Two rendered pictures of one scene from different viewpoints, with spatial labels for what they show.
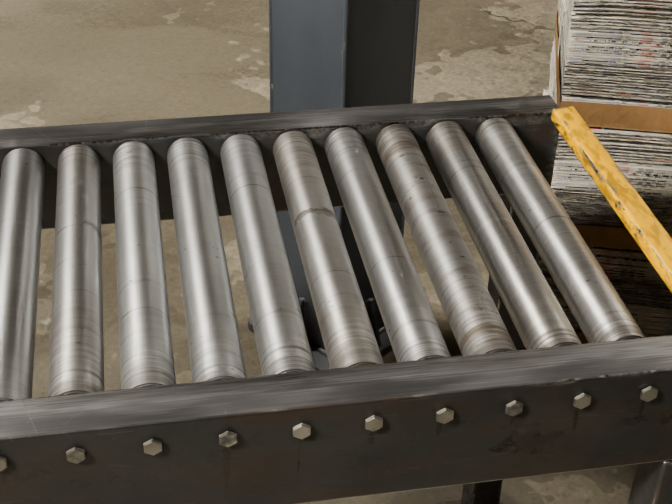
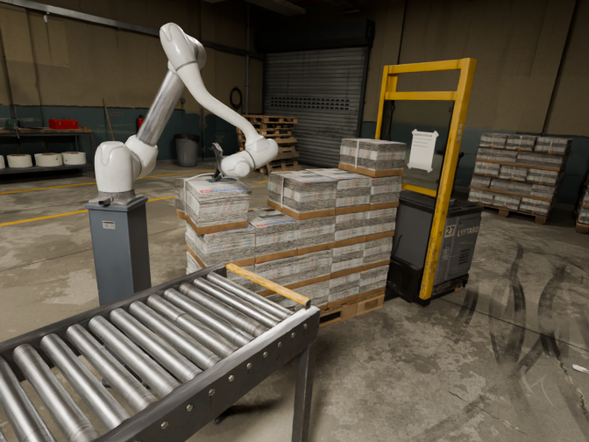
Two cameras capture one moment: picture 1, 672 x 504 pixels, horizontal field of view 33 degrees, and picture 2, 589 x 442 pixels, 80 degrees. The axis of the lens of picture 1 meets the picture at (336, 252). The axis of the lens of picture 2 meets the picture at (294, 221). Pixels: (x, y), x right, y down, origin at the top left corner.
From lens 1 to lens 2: 0.42 m
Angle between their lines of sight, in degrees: 40
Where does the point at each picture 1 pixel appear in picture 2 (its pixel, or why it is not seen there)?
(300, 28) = (110, 267)
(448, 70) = not seen: hidden behind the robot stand
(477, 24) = not seen: hidden behind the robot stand
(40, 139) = (54, 328)
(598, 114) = not seen: hidden behind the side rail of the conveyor
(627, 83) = (223, 256)
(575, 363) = (287, 325)
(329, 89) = (126, 285)
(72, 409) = (156, 409)
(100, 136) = (81, 318)
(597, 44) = (214, 247)
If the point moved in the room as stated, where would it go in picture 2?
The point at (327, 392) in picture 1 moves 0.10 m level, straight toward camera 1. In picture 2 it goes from (234, 362) to (254, 384)
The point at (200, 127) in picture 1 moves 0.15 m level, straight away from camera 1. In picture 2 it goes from (118, 303) to (101, 288)
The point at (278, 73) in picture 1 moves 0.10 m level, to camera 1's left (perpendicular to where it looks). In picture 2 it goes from (102, 285) to (78, 291)
